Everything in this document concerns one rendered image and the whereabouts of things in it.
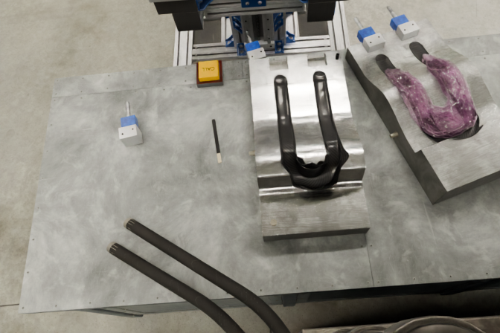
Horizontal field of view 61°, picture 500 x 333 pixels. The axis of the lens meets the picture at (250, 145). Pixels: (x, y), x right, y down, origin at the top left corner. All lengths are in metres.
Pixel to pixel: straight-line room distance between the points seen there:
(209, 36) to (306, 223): 1.36
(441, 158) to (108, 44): 1.98
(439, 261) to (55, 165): 1.06
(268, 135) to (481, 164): 0.51
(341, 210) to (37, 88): 1.96
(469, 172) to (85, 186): 1.00
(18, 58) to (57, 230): 1.69
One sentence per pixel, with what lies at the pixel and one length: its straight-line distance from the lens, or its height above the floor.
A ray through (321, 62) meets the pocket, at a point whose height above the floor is 0.86.
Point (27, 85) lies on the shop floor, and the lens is 2.66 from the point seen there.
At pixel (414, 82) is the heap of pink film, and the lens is 1.19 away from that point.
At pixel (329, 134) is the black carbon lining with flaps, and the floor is 0.91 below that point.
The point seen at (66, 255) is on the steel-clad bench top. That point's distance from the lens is 1.23.
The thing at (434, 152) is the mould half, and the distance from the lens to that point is 1.11.
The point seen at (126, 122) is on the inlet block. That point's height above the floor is 0.84.
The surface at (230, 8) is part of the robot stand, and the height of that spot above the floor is 0.72.
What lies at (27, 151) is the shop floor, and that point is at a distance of 2.44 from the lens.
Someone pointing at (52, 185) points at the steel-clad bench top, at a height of 0.80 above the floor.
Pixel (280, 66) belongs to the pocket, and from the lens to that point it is 1.24.
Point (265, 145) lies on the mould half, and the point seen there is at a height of 0.92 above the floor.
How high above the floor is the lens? 1.88
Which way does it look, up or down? 65 degrees down
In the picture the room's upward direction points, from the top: 11 degrees counter-clockwise
